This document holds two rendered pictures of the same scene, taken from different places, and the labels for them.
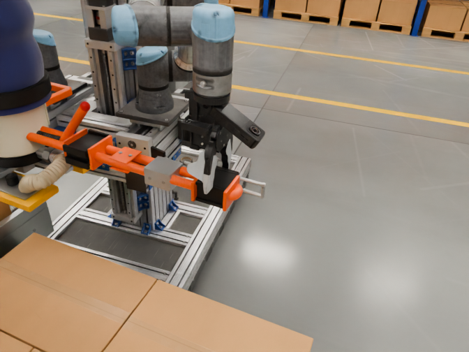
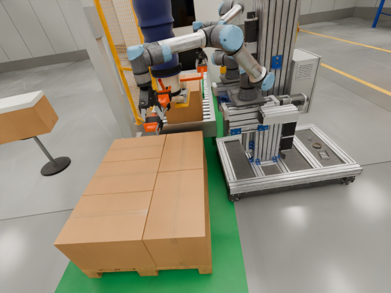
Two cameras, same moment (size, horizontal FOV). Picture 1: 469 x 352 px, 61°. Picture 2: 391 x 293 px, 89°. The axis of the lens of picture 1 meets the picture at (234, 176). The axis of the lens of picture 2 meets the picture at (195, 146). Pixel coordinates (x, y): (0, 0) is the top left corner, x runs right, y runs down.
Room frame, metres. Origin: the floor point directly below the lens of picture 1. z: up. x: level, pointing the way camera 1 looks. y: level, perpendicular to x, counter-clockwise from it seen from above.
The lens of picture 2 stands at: (0.68, -0.93, 1.70)
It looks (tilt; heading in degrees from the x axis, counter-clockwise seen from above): 37 degrees down; 76
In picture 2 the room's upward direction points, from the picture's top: 9 degrees counter-clockwise
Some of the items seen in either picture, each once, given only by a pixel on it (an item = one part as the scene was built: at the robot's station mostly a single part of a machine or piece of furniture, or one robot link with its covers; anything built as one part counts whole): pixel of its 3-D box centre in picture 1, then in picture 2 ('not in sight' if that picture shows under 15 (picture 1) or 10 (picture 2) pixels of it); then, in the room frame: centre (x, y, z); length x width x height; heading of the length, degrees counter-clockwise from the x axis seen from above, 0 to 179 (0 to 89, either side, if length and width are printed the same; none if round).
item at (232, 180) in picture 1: (215, 188); (152, 123); (0.72, 0.04, 1.20); 0.08 x 0.07 x 0.05; 69
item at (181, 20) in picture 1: (198, 26); (157, 54); (0.83, 0.09, 1.51); 0.11 x 0.11 x 0.08; 11
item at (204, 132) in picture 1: (208, 119); (147, 93); (0.74, 0.06, 1.35); 0.09 x 0.08 x 0.12; 69
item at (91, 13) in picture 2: not in sight; (95, 22); (0.49, 1.99, 1.62); 0.20 x 0.05 x 0.30; 69
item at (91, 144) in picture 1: (88, 149); (163, 96); (0.85, 0.36, 1.20); 0.10 x 0.08 x 0.06; 159
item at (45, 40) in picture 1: (38, 47); (231, 59); (1.60, 0.82, 1.20); 0.13 x 0.12 x 0.14; 124
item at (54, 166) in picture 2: not in sight; (44, 149); (-0.72, 1.86, 0.31); 0.40 x 0.40 x 0.62
